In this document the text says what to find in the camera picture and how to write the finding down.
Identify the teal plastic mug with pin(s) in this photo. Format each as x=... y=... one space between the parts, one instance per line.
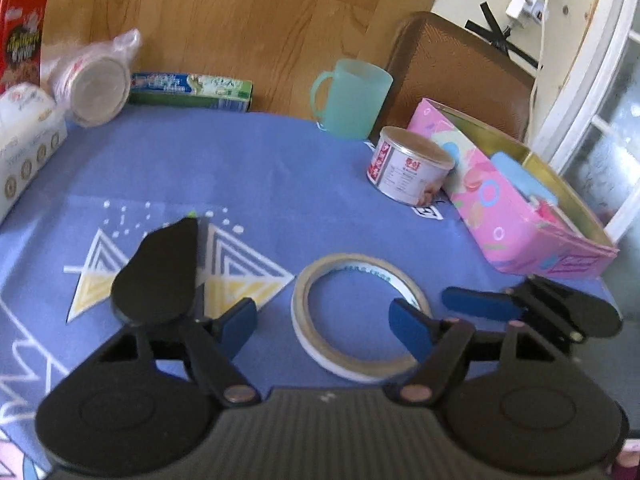
x=355 y=100

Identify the wooden board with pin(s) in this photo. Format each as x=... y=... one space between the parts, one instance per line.
x=240 y=15

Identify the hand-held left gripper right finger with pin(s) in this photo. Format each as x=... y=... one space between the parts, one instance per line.
x=411 y=327

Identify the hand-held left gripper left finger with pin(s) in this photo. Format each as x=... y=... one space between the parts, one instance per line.
x=239 y=325

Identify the pink cardboard box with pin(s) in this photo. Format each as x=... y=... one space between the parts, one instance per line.
x=500 y=220

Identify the brown chair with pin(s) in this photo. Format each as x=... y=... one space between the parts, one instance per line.
x=450 y=75

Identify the blue printed tablecloth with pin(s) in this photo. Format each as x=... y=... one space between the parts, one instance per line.
x=300 y=185

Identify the plastic bag of cups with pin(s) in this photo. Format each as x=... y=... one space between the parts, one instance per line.
x=95 y=85

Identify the white printed tin can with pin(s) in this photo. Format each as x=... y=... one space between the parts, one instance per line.
x=407 y=170

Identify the blue sponge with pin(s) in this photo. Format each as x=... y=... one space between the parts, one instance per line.
x=522 y=177

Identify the white tissue pack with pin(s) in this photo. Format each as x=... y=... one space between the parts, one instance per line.
x=25 y=145

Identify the red cereal box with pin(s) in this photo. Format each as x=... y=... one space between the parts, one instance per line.
x=22 y=40

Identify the white printed marker tag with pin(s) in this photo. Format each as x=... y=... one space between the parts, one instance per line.
x=429 y=213

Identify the black oval paddle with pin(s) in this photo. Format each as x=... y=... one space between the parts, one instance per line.
x=155 y=275

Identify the clear tape roll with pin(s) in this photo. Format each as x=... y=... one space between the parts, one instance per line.
x=305 y=330

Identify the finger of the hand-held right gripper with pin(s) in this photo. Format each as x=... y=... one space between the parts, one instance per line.
x=475 y=302

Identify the green blue toothpaste box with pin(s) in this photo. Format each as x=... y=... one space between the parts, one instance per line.
x=195 y=90

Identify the white window frame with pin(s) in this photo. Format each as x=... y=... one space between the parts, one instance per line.
x=585 y=75

